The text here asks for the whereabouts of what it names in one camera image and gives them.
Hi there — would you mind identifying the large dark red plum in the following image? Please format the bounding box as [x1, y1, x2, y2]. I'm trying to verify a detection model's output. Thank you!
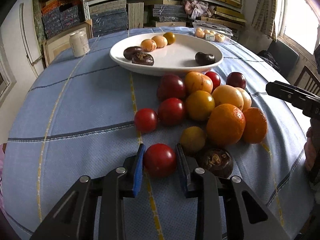
[157, 74, 187, 102]

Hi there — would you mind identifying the pale orange fruit on plate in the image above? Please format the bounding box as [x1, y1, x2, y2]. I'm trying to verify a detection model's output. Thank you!
[152, 35, 168, 48]

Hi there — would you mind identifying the wooden chair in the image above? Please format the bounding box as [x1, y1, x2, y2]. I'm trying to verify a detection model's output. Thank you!
[294, 66, 319, 96]

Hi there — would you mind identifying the pink plastic bag on shelf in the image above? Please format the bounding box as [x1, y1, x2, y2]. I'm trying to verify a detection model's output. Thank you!
[181, 0, 215, 20]

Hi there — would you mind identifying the small red tomato back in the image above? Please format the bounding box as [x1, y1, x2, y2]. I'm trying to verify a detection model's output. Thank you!
[205, 72, 221, 91]

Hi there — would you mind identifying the olive yellow fruit on plate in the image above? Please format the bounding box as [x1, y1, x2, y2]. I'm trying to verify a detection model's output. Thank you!
[163, 32, 176, 45]

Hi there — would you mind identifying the clear plastic fruit box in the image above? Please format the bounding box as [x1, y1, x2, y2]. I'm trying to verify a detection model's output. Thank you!
[193, 20, 233, 43]

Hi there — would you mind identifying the dark passion fruit front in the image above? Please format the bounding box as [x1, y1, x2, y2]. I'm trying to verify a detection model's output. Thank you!
[131, 53, 154, 66]

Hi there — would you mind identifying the orange on right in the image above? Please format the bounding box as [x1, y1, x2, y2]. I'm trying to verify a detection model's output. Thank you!
[242, 107, 267, 144]

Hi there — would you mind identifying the large orange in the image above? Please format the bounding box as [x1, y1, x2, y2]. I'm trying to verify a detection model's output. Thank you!
[206, 103, 246, 147]

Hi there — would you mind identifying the white round plate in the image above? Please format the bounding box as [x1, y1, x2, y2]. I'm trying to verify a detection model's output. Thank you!
[110, 33, 223, 76]

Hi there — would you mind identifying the pale orange round fruit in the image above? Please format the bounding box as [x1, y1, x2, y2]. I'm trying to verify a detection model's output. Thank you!
[212, 85, 244, 110]

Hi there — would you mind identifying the person hand at edge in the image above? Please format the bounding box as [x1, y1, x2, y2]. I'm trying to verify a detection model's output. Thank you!
[304, 127, 317, 171]

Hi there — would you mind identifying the patterned curtain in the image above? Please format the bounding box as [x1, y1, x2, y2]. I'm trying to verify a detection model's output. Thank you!
[251, 0, 283, 42]

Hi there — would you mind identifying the dark passion fruit left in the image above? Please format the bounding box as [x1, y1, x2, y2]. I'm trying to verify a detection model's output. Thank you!
[123, 46, 143, 61]

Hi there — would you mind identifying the window frame left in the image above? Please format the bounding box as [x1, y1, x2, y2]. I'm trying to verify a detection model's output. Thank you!
[0, 36, 17, 105]

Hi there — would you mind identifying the black chair with bag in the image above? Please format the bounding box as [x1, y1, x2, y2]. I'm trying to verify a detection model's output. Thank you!
[257, 40, 299, 79]

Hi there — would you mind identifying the dark red plum back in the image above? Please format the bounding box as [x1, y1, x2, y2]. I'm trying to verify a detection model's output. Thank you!
[226, 72, 246, 89]

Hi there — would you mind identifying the striped orange fruit on plate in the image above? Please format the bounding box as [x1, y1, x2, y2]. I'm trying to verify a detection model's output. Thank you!
[140, 39, 157, 53]

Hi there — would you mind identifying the white drink can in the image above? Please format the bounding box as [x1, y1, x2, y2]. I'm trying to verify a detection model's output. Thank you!
[69, 30, 90, 57]

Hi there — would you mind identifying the small yellow fruit front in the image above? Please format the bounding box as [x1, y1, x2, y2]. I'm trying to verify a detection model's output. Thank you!
[179, 126, 207, 152]

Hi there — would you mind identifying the dark passion fruit right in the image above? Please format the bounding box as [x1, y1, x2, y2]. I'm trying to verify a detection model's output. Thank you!
[195, 52, 216, 66]

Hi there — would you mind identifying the yellow green round fruit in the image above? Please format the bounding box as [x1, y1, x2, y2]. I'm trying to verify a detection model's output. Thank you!
[185, 90, 215, 121]

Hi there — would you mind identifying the metal storage shelf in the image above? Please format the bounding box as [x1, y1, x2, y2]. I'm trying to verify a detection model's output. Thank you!
[33, 0, 246, 38]

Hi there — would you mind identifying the blue checked tablecloth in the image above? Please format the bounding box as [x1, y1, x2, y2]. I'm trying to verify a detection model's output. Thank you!
[2, 28, 314, 239]

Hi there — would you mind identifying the framed picture leaning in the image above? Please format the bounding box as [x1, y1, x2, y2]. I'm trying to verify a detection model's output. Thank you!
[42, 19, 93, 67]

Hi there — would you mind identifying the pale orange fruit behind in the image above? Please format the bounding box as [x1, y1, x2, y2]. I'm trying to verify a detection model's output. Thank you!
[237, 87, 252, 111]

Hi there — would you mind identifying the dark passion fruit on cloth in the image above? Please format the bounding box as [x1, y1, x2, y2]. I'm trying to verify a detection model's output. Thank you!
[203, 148, 233, 178]

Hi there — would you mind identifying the orange striped fruit on cloth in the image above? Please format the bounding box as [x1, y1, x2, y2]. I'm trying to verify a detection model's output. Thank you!
[184, 72, 213, 94]

